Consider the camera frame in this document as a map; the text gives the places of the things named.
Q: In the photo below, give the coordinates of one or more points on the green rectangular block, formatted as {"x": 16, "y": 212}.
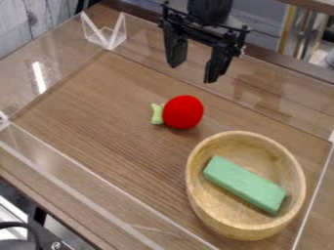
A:
{"x": 243, "y": 183}

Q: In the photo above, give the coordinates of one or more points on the round wooden bowl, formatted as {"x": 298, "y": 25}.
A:
{"x": 222, "y": 210}

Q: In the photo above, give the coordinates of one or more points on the red plush fruit green stem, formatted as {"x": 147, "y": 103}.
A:
{"x": 180, "y": 113}

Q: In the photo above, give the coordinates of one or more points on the clear acrylic corner bracket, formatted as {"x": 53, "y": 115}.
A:
{"x": 105, "y": 37}

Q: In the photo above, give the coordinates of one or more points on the clear acrylic tray wall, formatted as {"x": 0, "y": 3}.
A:
{"x": 111, "y": 219}

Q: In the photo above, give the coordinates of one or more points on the gold metal chair frame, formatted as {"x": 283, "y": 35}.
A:
{"x": 303, "y": 28}

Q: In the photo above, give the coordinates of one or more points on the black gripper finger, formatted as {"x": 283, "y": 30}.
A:
{"x": 218, "y": 63}
{"x": 175, "y": 46}

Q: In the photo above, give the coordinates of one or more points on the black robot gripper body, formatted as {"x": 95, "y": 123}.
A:
{"x": 204, "y": 21}

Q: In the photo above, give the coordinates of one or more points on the black table clamp mount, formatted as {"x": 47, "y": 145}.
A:
{"x": 20, "y": 235}

